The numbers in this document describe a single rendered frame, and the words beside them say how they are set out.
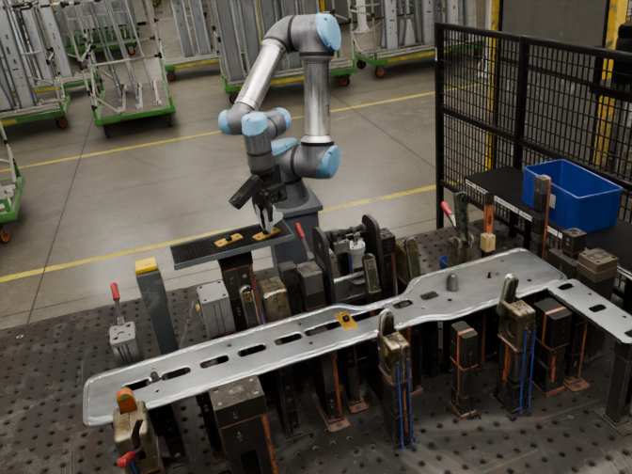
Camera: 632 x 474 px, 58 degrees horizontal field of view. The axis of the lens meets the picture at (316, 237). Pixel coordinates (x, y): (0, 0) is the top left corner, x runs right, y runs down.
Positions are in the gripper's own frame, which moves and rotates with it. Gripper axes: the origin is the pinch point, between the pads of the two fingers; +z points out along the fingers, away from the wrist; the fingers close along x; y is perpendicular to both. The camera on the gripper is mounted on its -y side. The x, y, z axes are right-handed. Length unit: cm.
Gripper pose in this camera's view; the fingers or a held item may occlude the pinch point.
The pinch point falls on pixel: (265, 229)
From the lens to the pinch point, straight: 175.9
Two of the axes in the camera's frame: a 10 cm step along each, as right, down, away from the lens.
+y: 7.8, -3.6, 5.1
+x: -6.1, -3.1, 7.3
